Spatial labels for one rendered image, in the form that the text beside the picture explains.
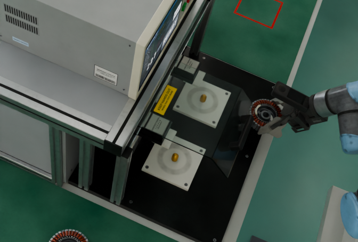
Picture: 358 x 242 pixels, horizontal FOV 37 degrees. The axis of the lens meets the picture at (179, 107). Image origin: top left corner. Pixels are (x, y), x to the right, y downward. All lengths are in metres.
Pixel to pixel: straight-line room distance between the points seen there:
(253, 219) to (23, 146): 1.27
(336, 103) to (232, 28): 0.64
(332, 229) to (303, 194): 0.92
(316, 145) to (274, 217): 0.47
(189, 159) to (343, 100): 0.48
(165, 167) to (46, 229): 0.38
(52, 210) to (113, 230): 0.18
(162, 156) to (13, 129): 0.45
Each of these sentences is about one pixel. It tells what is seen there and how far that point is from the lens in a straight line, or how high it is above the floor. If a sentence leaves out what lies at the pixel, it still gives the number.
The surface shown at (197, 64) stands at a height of 0.92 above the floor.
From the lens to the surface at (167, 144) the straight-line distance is 1.55.
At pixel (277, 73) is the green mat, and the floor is 0.75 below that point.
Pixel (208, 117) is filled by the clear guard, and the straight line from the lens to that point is 1.40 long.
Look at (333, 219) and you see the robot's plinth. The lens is 1.75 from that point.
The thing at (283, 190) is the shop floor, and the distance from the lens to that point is 2.61.
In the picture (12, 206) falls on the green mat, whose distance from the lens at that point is 1.60.
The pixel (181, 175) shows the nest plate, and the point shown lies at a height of 0.78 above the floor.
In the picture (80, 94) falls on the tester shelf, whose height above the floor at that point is 1.11.
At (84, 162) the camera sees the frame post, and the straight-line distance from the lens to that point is 1.46.
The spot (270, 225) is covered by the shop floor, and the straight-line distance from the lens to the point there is 2.51.
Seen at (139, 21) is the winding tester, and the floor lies 1.32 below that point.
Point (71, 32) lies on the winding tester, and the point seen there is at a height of 1.26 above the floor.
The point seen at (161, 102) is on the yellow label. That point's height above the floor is 1.07.
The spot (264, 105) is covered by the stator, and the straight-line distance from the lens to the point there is 1.73.
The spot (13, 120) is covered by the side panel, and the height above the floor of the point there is 0.99.
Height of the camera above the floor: 2.21
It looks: 55 degrees down
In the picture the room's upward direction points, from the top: 17 degrees clockwise
